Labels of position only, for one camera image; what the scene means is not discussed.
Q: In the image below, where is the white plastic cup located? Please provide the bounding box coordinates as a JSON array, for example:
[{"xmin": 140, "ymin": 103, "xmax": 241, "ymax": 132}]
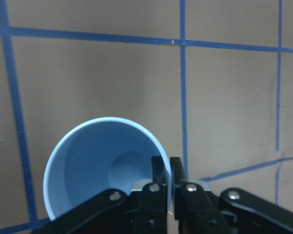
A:
[{"xmin": 43, "ymin": 117, "xmax": 172, "ymax": 220}]

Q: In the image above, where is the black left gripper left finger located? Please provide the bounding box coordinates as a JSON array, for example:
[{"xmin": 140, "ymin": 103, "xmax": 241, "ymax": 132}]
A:
[{"xmin": 130, "ymin": 156, "xmax": 167, "ymax": 234}]

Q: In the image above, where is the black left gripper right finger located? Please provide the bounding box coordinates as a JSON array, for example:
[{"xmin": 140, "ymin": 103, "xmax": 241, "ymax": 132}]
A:
[{"xmin": 170, "ymin": 157, "xmax": 232, "ymax": 234}]

